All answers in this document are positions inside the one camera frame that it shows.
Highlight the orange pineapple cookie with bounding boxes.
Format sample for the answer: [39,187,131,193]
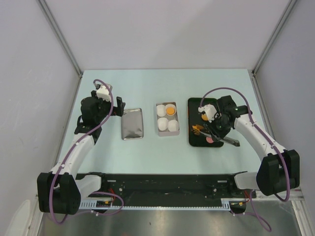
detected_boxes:
[192,124,204,135]

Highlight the purple cable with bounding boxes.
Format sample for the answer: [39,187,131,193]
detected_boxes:
[199,87,289,233]
[50,79,125,224]

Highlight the silver tin lid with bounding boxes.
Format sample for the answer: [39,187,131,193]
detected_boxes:
[121,108,144,140]

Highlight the lavender cookie tin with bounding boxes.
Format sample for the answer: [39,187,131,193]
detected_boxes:
[156,102,180,137]

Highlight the white paper cup back-left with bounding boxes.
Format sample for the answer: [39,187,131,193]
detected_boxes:
[156,104,166,117]

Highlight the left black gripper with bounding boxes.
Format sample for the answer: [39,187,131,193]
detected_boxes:
[91,90,125,123]

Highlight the white paper cup front-right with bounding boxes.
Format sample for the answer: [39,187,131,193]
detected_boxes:
[168,120,179,132]

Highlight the right aluminium frame post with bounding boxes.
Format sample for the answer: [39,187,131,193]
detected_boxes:
[253,0,298,72]

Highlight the white paper cup front-left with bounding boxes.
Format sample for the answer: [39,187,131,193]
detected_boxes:
[157,117,169,131]

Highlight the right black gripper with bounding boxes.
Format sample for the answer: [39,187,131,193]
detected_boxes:
[204,114,231,142]

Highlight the white cable duct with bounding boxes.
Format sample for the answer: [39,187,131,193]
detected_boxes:
[79,199,250,211]

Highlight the round orange cookie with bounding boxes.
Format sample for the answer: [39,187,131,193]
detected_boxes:
[201,114,208,121]
[166,107,176,116]

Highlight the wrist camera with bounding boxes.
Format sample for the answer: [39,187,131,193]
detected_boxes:
[198,104,219,123]
[95,84,112,102]

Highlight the black tray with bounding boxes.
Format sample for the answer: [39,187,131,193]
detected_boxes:
[188,97,223,148]

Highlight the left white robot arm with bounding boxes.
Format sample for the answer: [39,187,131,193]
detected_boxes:
[37,95,126,215]

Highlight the aluminium frame post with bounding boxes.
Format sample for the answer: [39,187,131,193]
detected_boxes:
[253,0,298,72]
[36,0,82,76]

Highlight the left aluminium frame post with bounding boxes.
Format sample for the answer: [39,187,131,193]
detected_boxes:
[36,0,82,76]

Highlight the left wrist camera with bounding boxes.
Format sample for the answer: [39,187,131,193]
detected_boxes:
[95,84,112,102]

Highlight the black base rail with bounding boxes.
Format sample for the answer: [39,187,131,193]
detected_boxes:
[83,173,251,207]

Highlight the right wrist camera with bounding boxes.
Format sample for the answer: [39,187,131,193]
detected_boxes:
[198,104,219,123]

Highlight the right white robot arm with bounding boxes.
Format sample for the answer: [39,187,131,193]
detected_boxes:
[198,95,300,197]

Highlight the metal tongs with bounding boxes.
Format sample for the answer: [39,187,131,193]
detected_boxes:
[199,128,240,147]

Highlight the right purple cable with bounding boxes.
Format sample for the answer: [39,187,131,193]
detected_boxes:
[199,87,289,233]

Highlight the pink round cookie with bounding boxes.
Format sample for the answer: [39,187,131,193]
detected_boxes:
[206,137,215,144]

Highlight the white paper cup back-right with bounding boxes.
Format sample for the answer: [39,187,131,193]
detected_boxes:
[165,104,177,116]

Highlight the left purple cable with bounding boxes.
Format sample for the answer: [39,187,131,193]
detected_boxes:
[50,79,125,224]

